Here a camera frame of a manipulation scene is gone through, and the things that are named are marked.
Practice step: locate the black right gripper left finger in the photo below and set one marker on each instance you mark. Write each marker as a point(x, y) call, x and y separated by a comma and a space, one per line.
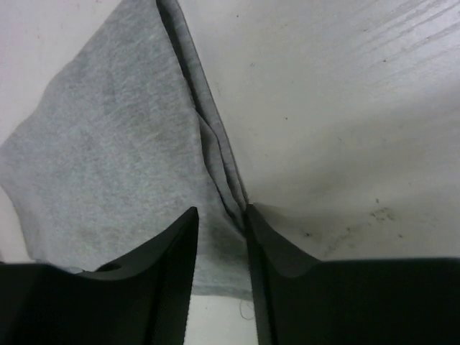
point(142, 297)

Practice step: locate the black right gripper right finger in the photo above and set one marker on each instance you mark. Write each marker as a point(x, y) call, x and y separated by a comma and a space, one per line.
point(299, 299)

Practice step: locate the grey tank top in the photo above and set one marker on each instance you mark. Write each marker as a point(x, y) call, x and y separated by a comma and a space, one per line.
point(125, 139)

